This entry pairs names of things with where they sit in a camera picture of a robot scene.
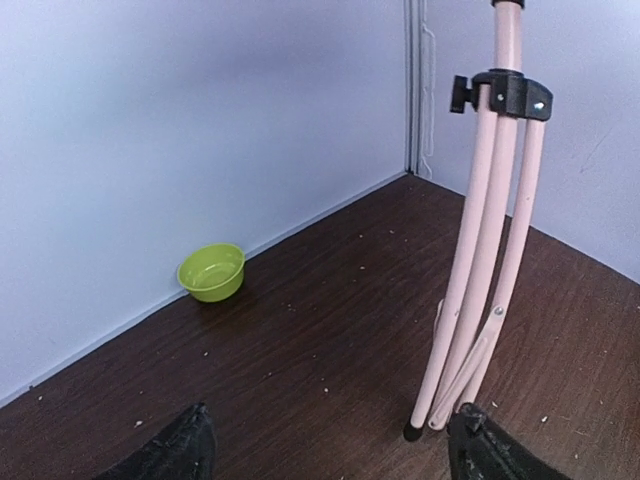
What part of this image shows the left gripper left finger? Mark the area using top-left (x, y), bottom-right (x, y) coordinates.
top-left (95, 402), bottom-right (217, 480)

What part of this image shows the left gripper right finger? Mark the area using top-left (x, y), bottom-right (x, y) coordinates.
top-left (447, 403), bottom-right (569, 480)

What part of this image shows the pink music stand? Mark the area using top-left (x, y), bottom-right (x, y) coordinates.
top-left (403, 1), bottom-right (553, 442)

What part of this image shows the green plastic bowl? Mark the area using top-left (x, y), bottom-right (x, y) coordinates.
top-left (177, 243), bottom-right (246, 303)

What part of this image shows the right aluminium frame post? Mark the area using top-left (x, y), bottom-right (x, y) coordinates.
top-left (403, 0), bottom-right (436, 180)

